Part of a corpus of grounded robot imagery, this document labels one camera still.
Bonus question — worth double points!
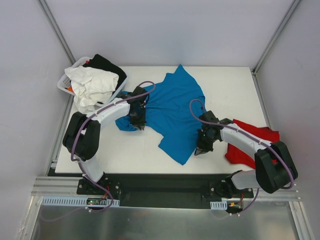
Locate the aluminium frame post right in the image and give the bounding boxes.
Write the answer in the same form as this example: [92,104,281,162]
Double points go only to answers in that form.
[251,0,302,76]

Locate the aluminium frame post left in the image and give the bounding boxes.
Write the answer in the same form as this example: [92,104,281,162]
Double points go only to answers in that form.
[37,0,76,64]

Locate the orange garment in basket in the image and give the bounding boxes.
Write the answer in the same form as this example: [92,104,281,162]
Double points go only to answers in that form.
[65,86,73,93]

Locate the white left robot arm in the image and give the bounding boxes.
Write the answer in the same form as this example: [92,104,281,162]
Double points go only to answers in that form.
[62,86,150,195]

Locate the aluminium frame post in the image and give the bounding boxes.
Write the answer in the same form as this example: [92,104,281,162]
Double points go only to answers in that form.
[251,0,302,76]
[37,0,76,64]

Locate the black robot base mount plate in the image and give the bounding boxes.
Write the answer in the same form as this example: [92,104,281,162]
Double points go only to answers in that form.
[76,173,254,209]

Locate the white slotted cable duct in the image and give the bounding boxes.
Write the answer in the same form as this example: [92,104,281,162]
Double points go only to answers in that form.
[41,196,120,208]
[210,200,228,211]

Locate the white slotted cable duct left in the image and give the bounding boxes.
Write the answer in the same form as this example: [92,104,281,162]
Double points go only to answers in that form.
[41,196,120,208]

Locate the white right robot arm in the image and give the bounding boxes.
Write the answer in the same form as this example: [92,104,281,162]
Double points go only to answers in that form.
[195,111,298,198]

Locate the blue t-shirt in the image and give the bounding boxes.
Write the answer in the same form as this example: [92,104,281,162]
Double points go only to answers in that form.
[114,64,207,166]

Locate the aluminium table edge rail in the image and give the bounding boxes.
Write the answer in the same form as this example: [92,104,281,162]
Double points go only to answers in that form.
[31,176,303,202]

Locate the white slotted cable duct right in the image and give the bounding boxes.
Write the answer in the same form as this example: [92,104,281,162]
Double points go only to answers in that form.
[210,200,228,211]

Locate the red t-shirt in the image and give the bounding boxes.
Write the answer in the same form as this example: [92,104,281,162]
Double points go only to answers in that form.
[221,119,280,169]

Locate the white t-shirt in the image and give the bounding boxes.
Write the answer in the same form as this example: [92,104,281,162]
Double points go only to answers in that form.
[64,66,119,114]

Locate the black t-shirt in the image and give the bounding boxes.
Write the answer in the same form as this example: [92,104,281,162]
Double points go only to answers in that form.
[83,54,127,107]

